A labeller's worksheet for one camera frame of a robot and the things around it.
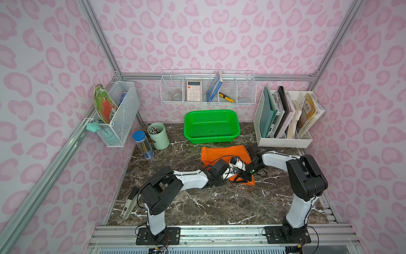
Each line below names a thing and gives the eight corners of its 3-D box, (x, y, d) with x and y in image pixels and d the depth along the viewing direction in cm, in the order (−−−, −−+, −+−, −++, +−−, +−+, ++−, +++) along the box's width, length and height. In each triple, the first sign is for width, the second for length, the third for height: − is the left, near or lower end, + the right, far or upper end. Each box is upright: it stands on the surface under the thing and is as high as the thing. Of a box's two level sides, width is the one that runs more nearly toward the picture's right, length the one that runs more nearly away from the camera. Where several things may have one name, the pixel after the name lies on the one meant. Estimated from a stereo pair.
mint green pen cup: (153, 150, 107) (145, 132, 93) (157, 138, 114) (149, 120, 100) (168, 149, 107) (161, 132, 93) (170, 138, 114) (164, 120, 100)
